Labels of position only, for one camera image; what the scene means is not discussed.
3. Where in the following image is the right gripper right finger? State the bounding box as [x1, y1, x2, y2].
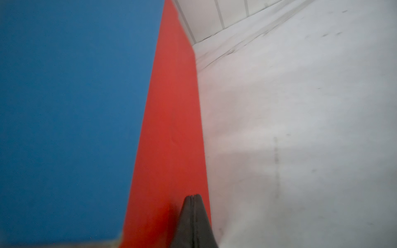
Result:
[193, 194, 218, 248]

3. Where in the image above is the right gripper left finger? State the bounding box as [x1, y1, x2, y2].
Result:
[170, 196, 194, 248]

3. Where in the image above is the blue shoebox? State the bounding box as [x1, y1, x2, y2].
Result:
[1, 1, 164, 248]

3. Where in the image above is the red shoebox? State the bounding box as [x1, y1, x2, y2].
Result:
[121, 1, 210, 248]

